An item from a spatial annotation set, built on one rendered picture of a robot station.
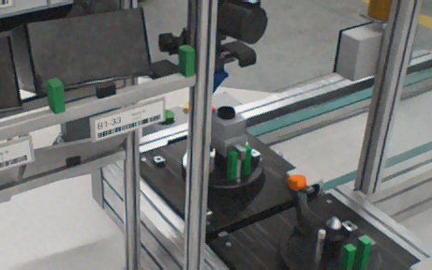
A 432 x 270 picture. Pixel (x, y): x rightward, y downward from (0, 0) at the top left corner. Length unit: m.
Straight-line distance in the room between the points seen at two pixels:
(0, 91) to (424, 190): 0.85
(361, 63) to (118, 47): 0.44
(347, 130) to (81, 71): 0.81
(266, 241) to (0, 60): 0.52
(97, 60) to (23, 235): 0.56
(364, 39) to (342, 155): 0.37
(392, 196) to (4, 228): 0.68
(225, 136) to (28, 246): 0.39
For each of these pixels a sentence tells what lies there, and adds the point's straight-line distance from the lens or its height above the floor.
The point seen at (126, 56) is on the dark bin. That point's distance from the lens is 0.69.
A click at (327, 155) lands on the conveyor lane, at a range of 1.30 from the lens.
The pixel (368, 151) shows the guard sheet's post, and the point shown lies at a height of 1.03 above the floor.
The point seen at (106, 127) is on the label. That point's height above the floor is 1.28.
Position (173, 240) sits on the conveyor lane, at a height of 0.96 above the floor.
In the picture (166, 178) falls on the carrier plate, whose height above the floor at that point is 0.97.
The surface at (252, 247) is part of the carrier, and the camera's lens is 0.98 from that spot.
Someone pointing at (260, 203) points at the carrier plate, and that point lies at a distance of 1.06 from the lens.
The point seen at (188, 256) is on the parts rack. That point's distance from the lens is 0.85.
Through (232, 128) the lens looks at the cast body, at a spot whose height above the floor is 1.07.
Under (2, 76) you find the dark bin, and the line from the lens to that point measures 0.65.
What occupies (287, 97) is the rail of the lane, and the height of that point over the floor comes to 0.96.
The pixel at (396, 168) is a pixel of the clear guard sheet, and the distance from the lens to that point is 1.19.
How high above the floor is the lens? 1.63
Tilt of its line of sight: 31 degrees down
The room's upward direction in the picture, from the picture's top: 1 degrees counter-clockwise
